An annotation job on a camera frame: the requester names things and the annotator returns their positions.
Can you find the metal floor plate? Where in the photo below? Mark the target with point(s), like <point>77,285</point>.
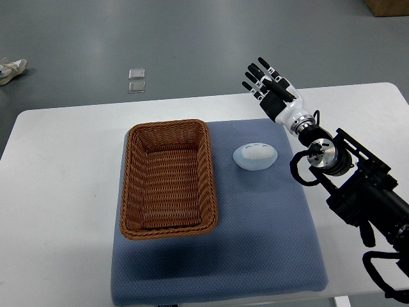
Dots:
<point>136,87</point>
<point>136,73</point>

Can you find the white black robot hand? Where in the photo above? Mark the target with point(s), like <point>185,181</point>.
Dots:
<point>282,103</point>

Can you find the brown wicker basket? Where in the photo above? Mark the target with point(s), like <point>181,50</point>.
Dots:
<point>168,187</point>

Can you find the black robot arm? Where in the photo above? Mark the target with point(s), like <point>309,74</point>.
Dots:
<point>360,187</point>

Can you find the white sneaker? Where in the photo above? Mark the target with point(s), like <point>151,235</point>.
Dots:
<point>11,69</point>

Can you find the cardboard box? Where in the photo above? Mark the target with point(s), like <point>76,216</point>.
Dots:
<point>388,8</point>

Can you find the upper metal floor plate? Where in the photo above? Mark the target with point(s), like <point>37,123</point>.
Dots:
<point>136,73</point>

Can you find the white table leg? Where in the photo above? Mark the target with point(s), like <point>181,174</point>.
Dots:
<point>342,301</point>

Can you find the lower metal floor plate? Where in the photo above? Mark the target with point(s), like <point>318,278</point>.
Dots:
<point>136,87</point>

